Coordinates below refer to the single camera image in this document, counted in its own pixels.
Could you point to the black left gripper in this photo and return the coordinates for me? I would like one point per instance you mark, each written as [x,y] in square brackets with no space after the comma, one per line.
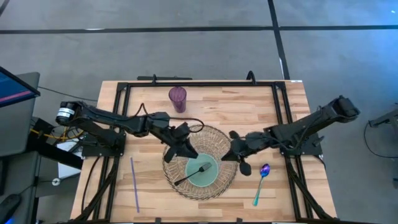
[179,133]

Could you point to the computer monitor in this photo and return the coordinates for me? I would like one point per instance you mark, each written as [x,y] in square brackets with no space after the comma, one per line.
[12,90]

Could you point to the black fork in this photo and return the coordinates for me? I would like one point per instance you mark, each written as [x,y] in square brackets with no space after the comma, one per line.
[205,168]

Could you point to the white round disc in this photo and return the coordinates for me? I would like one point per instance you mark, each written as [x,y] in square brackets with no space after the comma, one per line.
[56,182]

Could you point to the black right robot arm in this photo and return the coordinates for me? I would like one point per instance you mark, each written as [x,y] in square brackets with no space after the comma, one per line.
[311,123]

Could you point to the purple straw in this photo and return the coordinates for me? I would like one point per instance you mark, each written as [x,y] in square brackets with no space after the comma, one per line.
[134,185]

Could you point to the black loop hook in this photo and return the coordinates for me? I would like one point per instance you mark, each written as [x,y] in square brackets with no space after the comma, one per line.
[251,76]

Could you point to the grey chair base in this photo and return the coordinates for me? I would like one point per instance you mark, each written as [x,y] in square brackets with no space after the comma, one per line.
[385,118]

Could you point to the round woven placemat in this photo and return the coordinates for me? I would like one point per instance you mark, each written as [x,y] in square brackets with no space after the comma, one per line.
[224,183]

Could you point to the white paper sheet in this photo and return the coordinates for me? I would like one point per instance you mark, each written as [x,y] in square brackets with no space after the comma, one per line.
[66,169]

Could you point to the black metal table frame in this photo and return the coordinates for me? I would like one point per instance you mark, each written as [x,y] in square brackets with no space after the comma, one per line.
[202,84]

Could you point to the black computer mouse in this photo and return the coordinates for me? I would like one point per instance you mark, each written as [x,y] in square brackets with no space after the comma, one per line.
[9,207]

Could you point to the purple plastic tumbler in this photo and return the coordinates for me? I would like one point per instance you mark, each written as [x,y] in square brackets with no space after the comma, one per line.
[178,96]

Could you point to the teal round plate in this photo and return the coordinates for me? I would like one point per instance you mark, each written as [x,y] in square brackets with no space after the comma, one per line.
[202,180]

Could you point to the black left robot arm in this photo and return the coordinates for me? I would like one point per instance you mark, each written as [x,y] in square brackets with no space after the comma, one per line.
[124,123]

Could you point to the black diagonal desk beam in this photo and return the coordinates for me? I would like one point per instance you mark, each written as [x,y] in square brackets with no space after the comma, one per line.
[59,155]

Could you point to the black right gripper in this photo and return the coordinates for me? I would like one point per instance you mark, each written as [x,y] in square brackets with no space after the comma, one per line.
[252,143]

